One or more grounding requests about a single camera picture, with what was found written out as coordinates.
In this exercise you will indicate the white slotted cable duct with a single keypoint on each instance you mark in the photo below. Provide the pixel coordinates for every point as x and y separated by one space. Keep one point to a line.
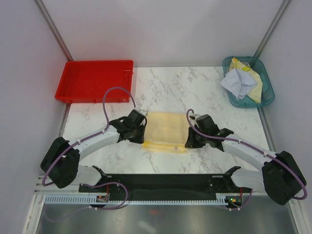
97 200

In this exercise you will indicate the left aluminium frame post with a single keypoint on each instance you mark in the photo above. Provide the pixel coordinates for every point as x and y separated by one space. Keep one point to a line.
52 27

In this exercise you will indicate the aluminium frame post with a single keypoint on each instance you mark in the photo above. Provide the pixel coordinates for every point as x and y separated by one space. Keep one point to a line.
52 27
273 25

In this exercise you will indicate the red plastic tray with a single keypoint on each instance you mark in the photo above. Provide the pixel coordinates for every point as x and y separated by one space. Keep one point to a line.
88 81

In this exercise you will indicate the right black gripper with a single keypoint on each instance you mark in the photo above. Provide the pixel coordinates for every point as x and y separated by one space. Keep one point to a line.
190 142

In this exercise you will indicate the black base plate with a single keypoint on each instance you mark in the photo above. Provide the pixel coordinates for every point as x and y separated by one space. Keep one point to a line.
175 185

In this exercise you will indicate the light blue towel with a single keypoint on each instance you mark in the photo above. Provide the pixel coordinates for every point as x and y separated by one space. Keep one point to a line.
238 82

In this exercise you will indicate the pale yellow patterned towel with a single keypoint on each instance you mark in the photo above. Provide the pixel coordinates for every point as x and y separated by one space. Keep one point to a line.
255 93

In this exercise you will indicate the right aluminium frame post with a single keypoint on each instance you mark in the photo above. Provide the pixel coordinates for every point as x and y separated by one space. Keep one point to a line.
273 25

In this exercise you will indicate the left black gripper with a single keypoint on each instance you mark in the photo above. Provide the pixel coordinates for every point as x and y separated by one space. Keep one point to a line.
140 139

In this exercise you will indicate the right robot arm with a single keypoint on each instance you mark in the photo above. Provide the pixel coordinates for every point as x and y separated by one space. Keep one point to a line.
276 173

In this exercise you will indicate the teal plastic basket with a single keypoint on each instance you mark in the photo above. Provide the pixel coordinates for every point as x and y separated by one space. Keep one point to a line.
267 93

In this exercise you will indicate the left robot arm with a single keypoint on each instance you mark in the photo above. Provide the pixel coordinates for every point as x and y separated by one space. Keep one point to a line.
61 162

